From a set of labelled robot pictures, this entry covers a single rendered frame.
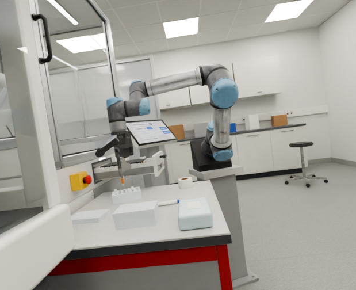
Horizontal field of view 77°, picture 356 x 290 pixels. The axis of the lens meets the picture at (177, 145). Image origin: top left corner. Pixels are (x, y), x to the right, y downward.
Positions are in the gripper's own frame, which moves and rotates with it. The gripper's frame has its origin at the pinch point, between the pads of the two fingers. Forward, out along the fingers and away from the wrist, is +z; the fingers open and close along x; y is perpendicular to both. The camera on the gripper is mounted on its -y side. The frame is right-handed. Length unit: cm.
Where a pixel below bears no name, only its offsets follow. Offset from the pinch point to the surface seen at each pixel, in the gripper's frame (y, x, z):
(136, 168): 8.3, 12.4, -0.5
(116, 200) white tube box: -2.9, -7.0, 9.3
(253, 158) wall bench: 231, 260, 48
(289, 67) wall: 361, 294, -120
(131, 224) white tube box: 2.0, -38.1, 9.4
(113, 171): -3.8, 16.3, -0.2
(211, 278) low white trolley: 20, -52, 23
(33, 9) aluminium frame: -23, -9, -70
